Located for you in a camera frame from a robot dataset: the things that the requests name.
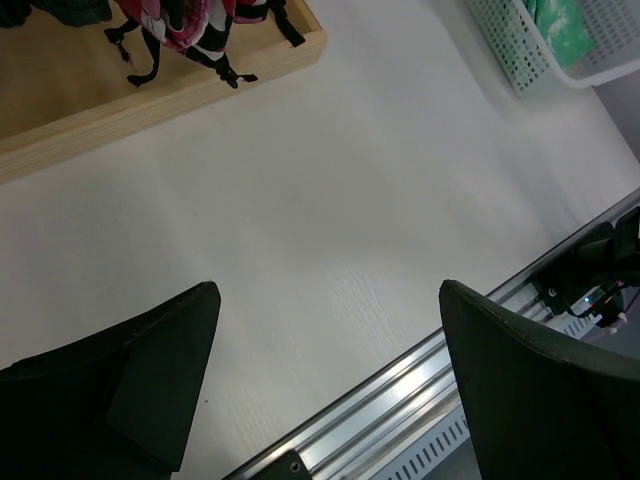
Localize green white towel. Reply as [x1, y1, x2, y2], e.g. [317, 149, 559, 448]
[523, 0, 595, 69]

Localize aluminium mounting rail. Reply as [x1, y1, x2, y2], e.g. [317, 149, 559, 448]
[231, 191, 639, 479]

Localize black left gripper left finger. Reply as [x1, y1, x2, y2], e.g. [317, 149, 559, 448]
[1, 281, 221, 479]

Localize pink floral trousers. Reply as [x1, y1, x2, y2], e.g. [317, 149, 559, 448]
[104, 0, 305, 89]

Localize white slotted cable duct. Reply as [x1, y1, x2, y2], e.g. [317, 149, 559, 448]
[364, 309, 602, 479]

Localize white plastic basket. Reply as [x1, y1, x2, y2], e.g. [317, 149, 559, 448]
[466, 1, 639, 100]

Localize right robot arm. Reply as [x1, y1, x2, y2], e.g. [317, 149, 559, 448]
[559, 207, 639, 302]

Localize wooden clothes rack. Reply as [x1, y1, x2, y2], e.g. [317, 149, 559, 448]
[0, 0, 328, 184]

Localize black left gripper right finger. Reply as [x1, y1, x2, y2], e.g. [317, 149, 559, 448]
[439, 280, 639, 479]

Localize black trousers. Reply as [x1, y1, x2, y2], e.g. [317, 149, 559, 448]
[1, 0, 112, 29]

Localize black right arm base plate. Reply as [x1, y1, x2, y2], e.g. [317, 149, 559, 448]
[530, 220, 635, 315]

